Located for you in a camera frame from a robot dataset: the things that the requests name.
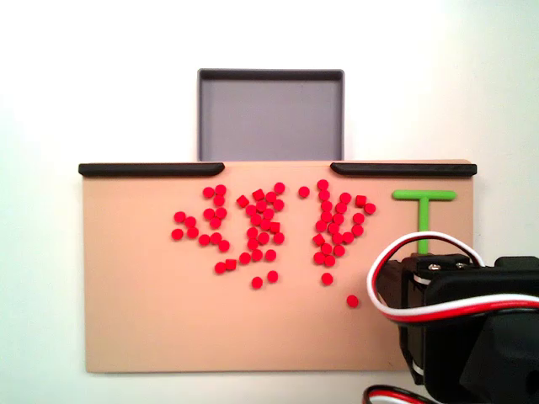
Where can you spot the small red cylinder pellet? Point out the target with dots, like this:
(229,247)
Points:
(329,261)
(252,232)
(337,238)
(209,214)
(219,200)
(263,238)
(321,226)
(256,219)
(268,214)
(278,205)
(358,218)
(216,238)
(324,195)
(231,264)
(258,194)
(251,210)
(319,257)
(348,237)
(333,228)
(326,216)
(220,267)
(224,246)
(208,192)
(204,240)
(327,278)
(339,251)
(304,192)
(341,208)
(190,221)
(338,219)
(279,238)
(327,248)
(326,206)
(261,205)
(221,213)
(370,208)
(323,184)
(257,282)
(252,243)
(318,240)
(272,276)
(245,258)
(242,201)
(265,224)
(357,230)
(193,232)
(270,254)
(179,217)
(257,255)
(270,197)
(279,187)
(274,227)
(177,234)
(215,222)
(220,189)
(360,200)
(345,198)
(352,301)

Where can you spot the grey square plastic tray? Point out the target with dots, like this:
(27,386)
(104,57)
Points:
(269,118)

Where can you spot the tan rectangular board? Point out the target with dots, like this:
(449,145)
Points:
(147,294)

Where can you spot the black edge rail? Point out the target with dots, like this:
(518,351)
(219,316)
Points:
(404,169)
(147,169)

